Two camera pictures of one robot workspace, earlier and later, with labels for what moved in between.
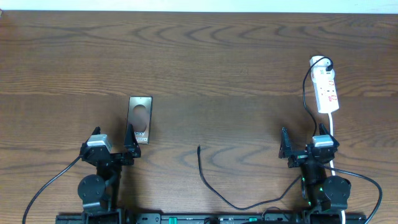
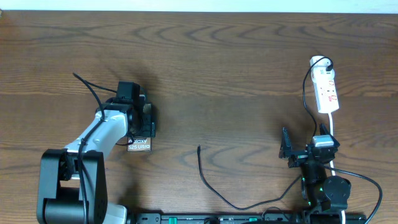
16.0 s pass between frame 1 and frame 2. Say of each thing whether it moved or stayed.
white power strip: stayed
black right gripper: stayed
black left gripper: moved
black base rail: stayed
